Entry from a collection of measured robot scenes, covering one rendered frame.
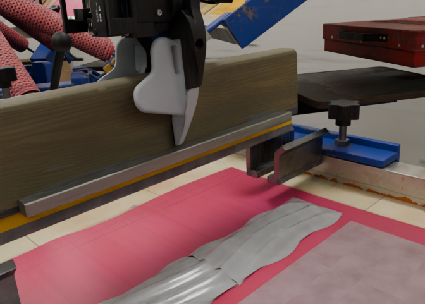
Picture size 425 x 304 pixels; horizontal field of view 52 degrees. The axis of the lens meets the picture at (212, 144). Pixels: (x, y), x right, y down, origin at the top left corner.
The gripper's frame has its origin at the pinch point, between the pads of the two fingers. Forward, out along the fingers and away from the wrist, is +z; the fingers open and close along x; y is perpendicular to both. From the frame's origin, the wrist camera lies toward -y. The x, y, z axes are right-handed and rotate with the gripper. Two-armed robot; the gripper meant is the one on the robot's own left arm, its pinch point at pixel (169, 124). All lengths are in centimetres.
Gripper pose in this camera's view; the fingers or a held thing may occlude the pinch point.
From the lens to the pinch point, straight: 40.3
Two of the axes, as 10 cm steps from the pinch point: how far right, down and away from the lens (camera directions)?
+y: -7.1, 2.5, -6.6
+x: 7.0, 1.9, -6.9
